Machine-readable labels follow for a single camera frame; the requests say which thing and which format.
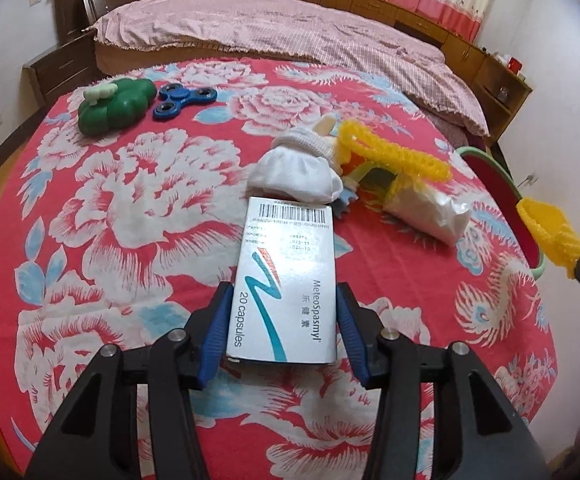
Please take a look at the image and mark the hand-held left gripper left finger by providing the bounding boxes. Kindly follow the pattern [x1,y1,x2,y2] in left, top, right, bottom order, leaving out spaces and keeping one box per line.
[24,281,235,480]

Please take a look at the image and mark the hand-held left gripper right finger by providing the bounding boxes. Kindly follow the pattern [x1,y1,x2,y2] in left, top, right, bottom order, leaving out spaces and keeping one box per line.
[336,282,535,480]

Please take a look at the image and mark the yellow foam fruit net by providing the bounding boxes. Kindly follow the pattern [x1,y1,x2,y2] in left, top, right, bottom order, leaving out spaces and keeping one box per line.
[516,198,580,279]
[337,120,451,196]

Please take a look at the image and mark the teal and white medicine box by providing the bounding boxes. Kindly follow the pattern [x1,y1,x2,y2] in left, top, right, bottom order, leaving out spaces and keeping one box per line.
[225,196,339,367]

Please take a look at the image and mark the red round chair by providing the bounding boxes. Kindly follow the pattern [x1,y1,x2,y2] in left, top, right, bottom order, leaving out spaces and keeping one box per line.
[456,145,545,281]

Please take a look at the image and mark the white plastic bag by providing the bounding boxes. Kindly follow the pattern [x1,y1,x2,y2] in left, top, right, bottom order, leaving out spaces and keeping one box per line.
[384,180,472,247]

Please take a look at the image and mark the red floral tablecloth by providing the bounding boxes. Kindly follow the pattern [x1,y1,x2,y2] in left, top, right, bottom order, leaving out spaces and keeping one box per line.
[0,55,558,480]

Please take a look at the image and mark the white sock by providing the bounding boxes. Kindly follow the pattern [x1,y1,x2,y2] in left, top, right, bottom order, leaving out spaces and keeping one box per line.
[247,115,345,206]

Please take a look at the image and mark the wooden corner shelf cabinet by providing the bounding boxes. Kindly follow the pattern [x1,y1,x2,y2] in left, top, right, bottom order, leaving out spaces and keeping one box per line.
[472,50,533,133]

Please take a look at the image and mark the blue fidget spinner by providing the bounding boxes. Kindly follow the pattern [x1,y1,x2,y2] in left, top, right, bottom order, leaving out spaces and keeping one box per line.
[151,85,218,121]

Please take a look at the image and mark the green pumpkin-shaped toy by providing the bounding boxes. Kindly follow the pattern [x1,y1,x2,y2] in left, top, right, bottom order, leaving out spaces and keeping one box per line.
[79,78,155,136]

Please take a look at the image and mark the dark wooden nightstand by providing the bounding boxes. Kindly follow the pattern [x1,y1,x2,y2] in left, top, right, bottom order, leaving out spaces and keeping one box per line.
[22,27,100,106]

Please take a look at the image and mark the pink checked bedspread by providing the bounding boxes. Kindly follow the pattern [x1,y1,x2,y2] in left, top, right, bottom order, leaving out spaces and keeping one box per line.
[92,0,490,137]

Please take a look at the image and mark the long low wooden cabinet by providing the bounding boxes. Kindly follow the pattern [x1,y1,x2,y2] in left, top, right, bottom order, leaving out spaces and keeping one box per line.
[265,0,485,76]

